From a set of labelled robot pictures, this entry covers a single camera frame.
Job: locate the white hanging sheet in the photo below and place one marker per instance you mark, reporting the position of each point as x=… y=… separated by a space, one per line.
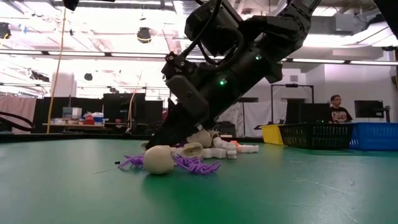
x=264 y=115

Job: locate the blue and white box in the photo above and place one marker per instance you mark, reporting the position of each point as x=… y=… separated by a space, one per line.
x=99 y=117

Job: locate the person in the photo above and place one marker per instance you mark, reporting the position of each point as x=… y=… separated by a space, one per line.
x=339 y=112

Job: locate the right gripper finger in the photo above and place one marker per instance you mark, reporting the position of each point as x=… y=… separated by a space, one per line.
x=177 y=130

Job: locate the distant wooden workbench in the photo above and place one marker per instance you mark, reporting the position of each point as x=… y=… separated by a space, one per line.
x=77 y=125

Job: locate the purple plastic spider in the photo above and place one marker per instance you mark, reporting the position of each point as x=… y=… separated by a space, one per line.
x=197 y=165
x=133 y=161
x=178 y=145

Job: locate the black partition wall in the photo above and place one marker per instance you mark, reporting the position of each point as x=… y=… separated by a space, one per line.
x=124 y=112

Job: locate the blue plastic basket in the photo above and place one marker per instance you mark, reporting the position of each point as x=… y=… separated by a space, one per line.
x=374 y=137

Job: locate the clear plastic storage box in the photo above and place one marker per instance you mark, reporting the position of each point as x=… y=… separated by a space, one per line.
x=72 y=112

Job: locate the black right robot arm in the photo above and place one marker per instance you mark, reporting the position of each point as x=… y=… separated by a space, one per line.
x=289 y=25

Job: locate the small white ghost figure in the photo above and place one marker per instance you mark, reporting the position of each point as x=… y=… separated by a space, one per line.
x=217 y=142
x=248 y=148
x=219 y=153
x=231 y=146
x=207 y=153
x=232 y=155

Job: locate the black metal stand frame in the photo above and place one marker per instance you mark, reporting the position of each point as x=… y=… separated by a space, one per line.
x=292 y=84

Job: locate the small red container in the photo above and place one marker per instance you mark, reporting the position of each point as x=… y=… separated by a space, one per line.
x=89 y=119

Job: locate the yellow plastic basket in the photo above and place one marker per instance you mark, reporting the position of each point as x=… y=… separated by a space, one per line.
x=272 y=134

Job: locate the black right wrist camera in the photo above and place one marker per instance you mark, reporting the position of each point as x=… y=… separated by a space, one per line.
x=214 y=25

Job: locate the black computer monitor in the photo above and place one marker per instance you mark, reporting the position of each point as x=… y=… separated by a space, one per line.
x=314 y=112
x=369 y=109

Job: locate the small orange toy figure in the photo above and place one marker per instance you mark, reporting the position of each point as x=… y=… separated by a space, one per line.
x=235 y=143

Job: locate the black ceiling dome camera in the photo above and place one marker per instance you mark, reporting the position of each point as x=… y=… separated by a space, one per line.
x=144 y=35

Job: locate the pink hanging curtain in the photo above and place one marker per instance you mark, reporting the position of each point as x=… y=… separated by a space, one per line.
x=17 y=105

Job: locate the black plastic basket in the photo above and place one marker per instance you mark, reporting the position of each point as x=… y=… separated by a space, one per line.
x=315 y=136

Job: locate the long ceiling light bar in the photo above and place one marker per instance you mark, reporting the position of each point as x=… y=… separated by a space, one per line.
x=93 y=54

